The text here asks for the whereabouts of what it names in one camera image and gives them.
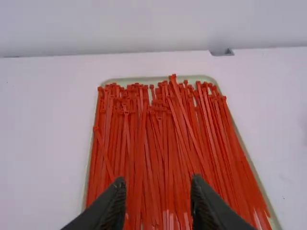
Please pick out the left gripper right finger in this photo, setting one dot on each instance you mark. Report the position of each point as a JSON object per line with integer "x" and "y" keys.
{"x": 211, "y": 210}

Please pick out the pale tray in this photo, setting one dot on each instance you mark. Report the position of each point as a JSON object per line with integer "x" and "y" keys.
{"x": 141, "y": 79}

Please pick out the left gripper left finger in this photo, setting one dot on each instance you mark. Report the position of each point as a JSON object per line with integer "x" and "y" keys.
{"x": 108, "y": 208}

